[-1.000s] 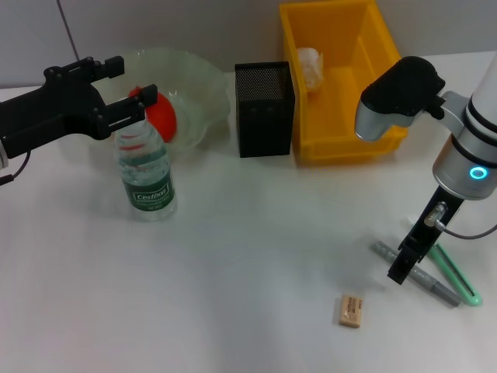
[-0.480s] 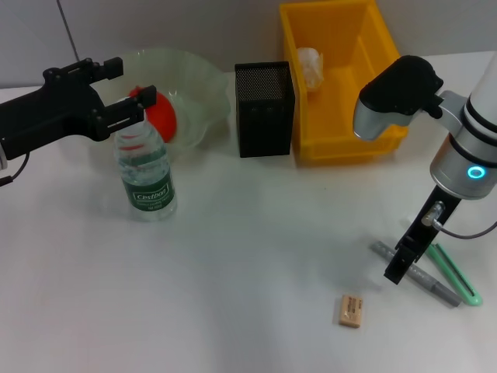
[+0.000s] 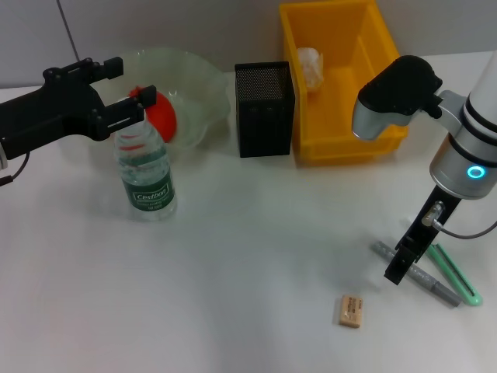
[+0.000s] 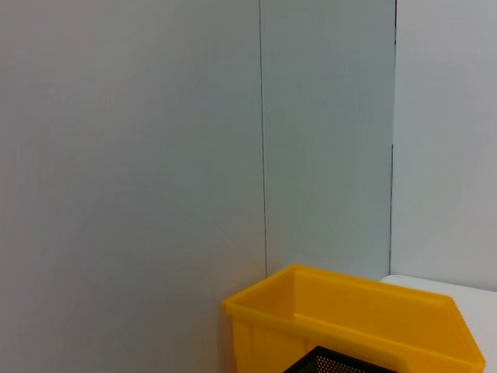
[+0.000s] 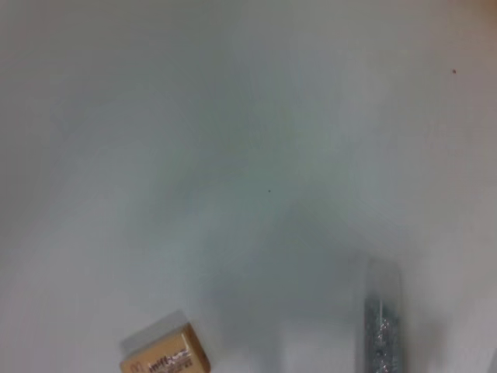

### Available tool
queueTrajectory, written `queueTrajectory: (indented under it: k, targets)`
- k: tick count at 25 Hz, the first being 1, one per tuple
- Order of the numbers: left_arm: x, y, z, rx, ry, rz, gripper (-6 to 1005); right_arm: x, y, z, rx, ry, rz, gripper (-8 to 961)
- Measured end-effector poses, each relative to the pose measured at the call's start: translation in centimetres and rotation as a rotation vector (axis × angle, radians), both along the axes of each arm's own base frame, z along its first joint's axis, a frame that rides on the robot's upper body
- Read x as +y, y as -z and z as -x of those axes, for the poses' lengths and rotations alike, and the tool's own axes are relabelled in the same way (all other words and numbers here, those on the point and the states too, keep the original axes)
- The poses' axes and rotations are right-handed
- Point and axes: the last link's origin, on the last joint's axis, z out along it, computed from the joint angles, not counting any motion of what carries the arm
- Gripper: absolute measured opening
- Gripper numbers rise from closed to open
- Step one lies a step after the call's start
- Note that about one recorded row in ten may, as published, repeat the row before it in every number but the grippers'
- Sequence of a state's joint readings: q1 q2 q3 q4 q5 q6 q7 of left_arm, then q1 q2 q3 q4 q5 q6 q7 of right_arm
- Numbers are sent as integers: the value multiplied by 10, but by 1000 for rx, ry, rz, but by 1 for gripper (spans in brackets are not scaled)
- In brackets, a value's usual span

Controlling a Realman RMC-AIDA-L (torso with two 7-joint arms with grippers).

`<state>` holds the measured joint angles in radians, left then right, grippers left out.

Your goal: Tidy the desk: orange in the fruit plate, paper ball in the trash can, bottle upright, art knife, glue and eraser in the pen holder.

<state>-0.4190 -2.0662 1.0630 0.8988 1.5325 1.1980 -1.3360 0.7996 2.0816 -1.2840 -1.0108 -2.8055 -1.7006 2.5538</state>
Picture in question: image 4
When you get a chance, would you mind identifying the yellow plastic bin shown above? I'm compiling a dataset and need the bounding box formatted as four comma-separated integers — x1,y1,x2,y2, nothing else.
221,263,487,373

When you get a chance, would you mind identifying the black mesh pen holder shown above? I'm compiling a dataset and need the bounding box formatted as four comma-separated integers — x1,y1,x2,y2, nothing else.
282,344,400,373

